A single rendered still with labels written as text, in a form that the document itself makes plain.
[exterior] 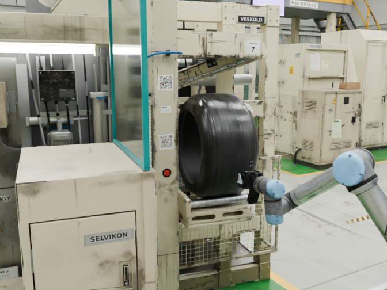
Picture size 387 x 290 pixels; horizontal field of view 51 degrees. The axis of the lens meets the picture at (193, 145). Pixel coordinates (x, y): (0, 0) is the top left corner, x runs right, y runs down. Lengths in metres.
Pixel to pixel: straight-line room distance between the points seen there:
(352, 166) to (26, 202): 1.07
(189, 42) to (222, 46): 0.20
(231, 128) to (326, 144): 4.85
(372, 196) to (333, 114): 5.24
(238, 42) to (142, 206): 1.40
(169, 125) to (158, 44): 0.39
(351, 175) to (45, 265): 1.05
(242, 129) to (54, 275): 1.11
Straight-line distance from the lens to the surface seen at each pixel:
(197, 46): 2.32
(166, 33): 2.00
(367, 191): 1.58
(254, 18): 2.85
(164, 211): 2.11
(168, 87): 1.99
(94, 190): 1.23
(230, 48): 2.41
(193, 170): 2.40
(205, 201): 2.09
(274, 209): 1.75
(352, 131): 7.15
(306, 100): 6.81
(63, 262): 1.29
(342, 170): 1.56
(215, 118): 1.95
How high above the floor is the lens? 1.57
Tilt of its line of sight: 11 degrees down
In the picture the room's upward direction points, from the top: straight up
